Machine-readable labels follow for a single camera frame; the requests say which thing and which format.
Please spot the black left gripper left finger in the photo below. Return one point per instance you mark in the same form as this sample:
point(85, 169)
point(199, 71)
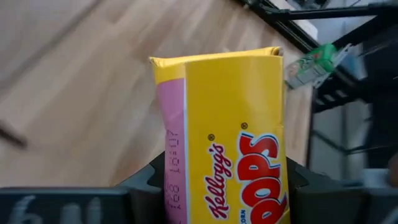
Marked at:
point(140, 202)

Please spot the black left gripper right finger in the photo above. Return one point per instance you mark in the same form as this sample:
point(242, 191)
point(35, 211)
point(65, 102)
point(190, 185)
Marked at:
point(317, 202)

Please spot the yellow Corn Pops cereal box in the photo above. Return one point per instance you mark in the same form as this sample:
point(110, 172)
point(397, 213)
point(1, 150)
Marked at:
point(233, 102)

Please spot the black aluminium rig frame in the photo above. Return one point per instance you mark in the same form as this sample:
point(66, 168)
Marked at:
point(326, 13)

